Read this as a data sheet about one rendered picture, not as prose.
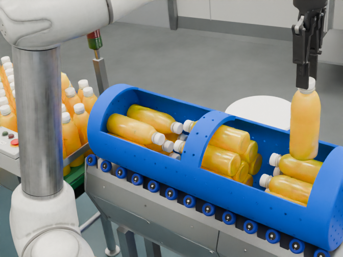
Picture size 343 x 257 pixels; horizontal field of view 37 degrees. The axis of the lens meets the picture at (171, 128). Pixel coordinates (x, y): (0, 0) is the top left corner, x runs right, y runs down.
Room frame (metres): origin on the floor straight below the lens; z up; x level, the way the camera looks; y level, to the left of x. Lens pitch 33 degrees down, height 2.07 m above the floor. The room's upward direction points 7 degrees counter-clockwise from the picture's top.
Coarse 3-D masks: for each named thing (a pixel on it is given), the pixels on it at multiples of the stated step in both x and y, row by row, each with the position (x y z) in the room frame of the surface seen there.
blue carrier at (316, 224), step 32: (128, 96) 1.67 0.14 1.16; (160, 96) 1.58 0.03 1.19; (96, 128) 1.49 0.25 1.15; (192, 128) 1.31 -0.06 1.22; (256, 128) 1.37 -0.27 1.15; (128, 160) 1.39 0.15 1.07; (160, 160) 1.30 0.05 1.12; (192, 160) 1.23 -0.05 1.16; (320, 160) 1.24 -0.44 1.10; (192, 192) 1.23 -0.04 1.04; (224, 192) 1.14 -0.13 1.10; (256, 192) 1.08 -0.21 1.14; (320, 192) 0.99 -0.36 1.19; (288, 224) 1.01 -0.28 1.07; (320, 224) 0.95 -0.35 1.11
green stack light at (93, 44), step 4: (100, 36) 2.16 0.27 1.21; (88, 40) 2.15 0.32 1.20; (92, 40) 2.14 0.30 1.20; (96, 40) 2.14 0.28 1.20; (100, 40) 2.15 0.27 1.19; (88, 44) 2.16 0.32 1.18; (92, 44) 2.14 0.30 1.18; (96, 44) 2.14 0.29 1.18; (100, 44) 2.15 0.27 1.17; (92, 48) 2.14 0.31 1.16; (96, 48) 2.14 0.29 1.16
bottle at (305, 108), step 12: (300, 96) 1.08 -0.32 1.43; (312, 96) 1.07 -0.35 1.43; (300, 108) 1.06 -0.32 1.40; (312, 108) 1.06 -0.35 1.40; (300, 120) 1.06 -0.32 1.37; (312, 120) 1.05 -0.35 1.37; (300, 132) 1.06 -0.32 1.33; (312, 132) 1.05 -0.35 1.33; (300, 144) 1.06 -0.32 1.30; (312, 144) 1.05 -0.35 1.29; (300, 156) 1.06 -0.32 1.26; (312, 156) 1.06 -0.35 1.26
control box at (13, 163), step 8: (0, 128) 1.65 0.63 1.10; (0, 136) 1.59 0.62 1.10; (16, 136) 1.58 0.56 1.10; (0, 144) 1.54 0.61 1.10; (8, 144) 1.53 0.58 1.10; (0, 152) 1.52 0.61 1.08; (8, 152) 1.48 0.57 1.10; (16, 152) 1.47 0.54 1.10; (0, 160) 1.53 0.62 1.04; (8, 160) 1.49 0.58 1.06; (16, 160) 1.46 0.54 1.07; (8, 168) 1.50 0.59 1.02; (16, 168) 1.47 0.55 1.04
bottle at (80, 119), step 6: (78, 114) 1.70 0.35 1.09; (84, 114) 1.70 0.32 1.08; (72, 120) 1.71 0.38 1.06; (78, 120) 1.69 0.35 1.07; (84, 120) 1.69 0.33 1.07; (78, 126) 1.68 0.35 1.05; (84, 126) 1.68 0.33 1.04; (84, 132) 1.68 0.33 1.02; (84, 138) 1.68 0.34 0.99; (90, 150) 1.68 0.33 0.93; (84, 156) 1.69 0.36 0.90
